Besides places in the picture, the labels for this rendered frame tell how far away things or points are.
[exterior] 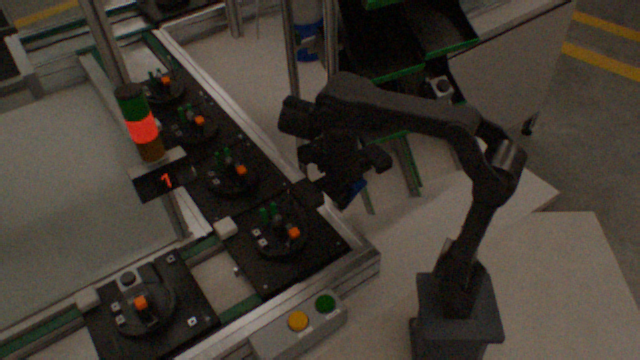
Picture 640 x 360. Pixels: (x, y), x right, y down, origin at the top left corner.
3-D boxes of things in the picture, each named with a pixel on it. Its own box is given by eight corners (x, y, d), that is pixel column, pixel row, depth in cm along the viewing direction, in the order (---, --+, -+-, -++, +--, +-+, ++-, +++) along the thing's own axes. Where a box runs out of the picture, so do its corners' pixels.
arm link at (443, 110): (518, 162, 73) (532, 102, 66) (503, 200, 68) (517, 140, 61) (338, 118, 85) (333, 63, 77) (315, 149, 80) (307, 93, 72)
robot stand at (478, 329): (485, 385, 105) (506, 340, 91) (414, 384, 106) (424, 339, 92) (472, 321, 115) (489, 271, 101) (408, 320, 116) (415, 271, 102)
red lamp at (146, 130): (162, 136, 97) (155, 116, 93) (137, 146, 95) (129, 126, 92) (152, 123, 100) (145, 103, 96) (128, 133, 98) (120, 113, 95)
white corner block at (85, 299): (105, 307, 113) (98, 297, 110) (85, 318, 111) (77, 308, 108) (99, 292, 115) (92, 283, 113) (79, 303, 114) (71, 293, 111)
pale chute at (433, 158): (457, 171, 131) (466, 169, 127) (413, 187, 128) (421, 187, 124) (423, 68, 130) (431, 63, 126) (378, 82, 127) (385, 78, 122)
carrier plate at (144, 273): (222, 325, 108) (220, 320, 107) (113, 390, 99) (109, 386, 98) (178, 251, 122) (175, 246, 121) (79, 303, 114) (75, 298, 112)
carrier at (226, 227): (350, 250, 120) (349, 216, 111) (263, 302, 111) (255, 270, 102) (296, 191, 134) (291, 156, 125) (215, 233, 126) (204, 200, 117)
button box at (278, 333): (348, 321, 113) (347, 307, 108) (267, 375, 105) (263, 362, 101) (330, 299, 117) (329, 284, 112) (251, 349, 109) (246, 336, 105)
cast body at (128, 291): (153, 300, 105) (143, 282, 99) (133, 312, 103) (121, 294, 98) (139, 273, 109) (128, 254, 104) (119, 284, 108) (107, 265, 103)
